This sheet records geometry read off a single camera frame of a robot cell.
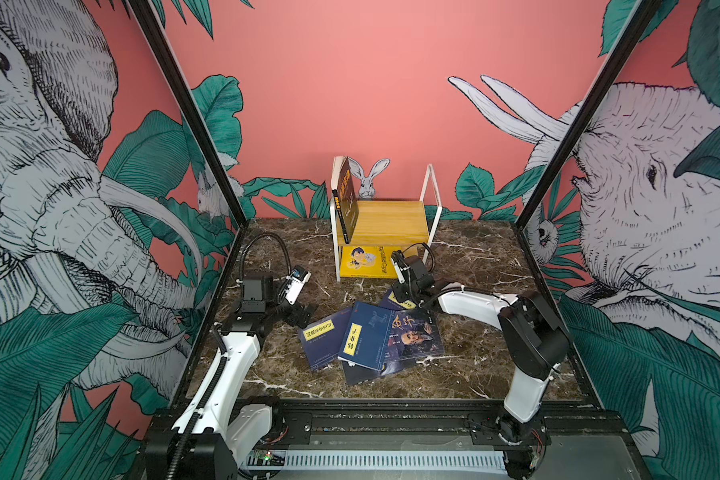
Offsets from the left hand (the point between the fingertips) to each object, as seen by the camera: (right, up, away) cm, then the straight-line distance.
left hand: (300, 291), depth 82 cm
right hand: (+28, +3, +13) cm, 30 cm away
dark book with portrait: (+32, -14, +6) cm, 36 cm away
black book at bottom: (+16, -23, 0) cm, 28 cm away
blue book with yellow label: (+19, -14, +4) cm, 24 cm away
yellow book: (+19, +7, +19) cm, 28 cm away
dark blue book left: (+5, -15, +6) cm, 17 cm away
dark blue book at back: (+26, -5, +15) cm, 31 cm away
